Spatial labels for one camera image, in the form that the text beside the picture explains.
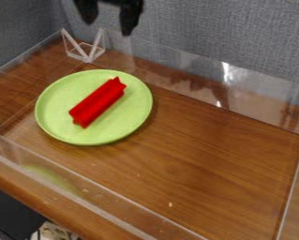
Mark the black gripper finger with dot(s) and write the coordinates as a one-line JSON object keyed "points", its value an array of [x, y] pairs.
{"points": [[132, 10], [89, 10]]}

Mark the red rectangular block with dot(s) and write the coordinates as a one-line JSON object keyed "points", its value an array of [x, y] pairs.
{"points": [[93, 106]]}

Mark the green round plate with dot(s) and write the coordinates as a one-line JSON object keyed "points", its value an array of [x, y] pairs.
{"points": [[116, 124]]}

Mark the clear acrylic corner bracket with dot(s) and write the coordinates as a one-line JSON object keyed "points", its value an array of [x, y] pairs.
{"points": [[81, 50]]}

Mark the clear acrylic enclosure wall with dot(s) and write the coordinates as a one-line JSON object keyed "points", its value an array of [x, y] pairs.
{"points": [[208, 172]]}

